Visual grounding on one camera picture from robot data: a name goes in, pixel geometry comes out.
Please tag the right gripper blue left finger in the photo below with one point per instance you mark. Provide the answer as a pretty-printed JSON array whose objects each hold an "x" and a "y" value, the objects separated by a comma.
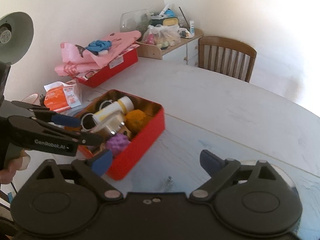
[{"x": 89, "y": 175}]

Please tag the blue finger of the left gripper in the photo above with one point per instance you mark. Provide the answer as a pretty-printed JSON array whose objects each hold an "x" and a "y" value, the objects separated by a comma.
[{"x": 45, "y": 114}]

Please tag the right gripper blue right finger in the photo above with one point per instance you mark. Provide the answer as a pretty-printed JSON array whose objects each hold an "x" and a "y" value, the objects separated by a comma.
[{"x": 221, "y": 174}]

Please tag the red tin box with objects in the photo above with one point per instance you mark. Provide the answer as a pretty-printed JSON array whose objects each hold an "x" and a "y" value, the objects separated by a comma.
[{"x": 140, "y": 142}]

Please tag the person's left hand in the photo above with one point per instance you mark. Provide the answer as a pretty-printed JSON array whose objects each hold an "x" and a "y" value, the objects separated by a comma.
[{"x": 19, "y": 164}]

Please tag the orange tissue packet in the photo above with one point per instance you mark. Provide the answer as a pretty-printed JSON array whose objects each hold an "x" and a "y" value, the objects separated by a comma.
[{"x": 62, "y": 96}]

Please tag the black white mug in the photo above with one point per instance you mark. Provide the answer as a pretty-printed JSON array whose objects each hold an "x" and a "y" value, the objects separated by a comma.
[{"x": 87, "y": 122}]

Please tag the white red patterned bowl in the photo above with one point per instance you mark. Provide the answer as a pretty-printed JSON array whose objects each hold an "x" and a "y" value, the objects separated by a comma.
[{"x": 32, "y": 99}]

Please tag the purple spiky ball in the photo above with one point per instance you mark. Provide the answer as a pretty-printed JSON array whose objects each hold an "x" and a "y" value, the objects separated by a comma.
[{"x": 118, "y": 143}]

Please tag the red box with pink cloth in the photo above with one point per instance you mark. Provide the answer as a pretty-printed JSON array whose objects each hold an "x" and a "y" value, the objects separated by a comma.
[{"x": 94, "y": 78}]

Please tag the pink printed cloth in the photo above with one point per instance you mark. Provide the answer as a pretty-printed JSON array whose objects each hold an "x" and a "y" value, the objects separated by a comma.
[{"x": 77, "y": 59}]

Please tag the white yellow bottle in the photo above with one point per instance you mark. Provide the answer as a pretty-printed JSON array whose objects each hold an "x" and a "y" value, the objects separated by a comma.
[{"x": 121, "y": 107}]

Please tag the orange fuzzy ball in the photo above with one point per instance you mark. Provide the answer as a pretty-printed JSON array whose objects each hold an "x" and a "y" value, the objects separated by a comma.
[{"x": 136, "y": 120}]

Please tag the blue crumpled cloth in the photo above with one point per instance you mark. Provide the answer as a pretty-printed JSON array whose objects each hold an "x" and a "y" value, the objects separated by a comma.
[{"x": 99, "y": 47}]

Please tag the grey desk lamp head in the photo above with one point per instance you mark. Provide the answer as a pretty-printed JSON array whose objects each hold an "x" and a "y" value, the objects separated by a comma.
[{"x": 17, "y": 31}]

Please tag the brown wooden chair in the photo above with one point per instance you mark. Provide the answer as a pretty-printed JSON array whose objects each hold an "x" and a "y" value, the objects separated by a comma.
[{"x": 227, "y": 56}]

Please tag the white wooden sideboard cabinet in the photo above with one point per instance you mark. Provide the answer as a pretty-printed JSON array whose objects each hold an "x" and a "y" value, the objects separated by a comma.
[{"x": 186, "y": 52}]

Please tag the clear glass bowl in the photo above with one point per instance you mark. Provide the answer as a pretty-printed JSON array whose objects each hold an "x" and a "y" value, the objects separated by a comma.
[{"x": 135, "y": 20}]

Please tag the clear plastic bag of items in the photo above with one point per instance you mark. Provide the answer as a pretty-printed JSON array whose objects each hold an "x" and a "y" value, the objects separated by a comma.
[{"x": 162, "y": 36}]

